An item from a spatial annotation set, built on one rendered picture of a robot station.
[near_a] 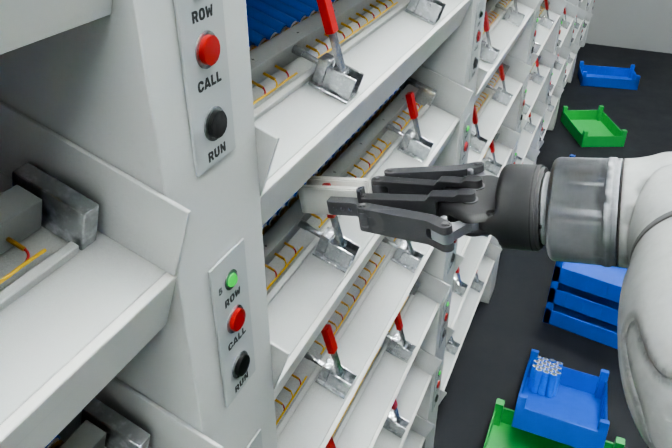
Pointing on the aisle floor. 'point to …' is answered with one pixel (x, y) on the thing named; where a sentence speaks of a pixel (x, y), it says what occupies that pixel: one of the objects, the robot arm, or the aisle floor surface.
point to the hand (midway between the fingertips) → (336, 196)
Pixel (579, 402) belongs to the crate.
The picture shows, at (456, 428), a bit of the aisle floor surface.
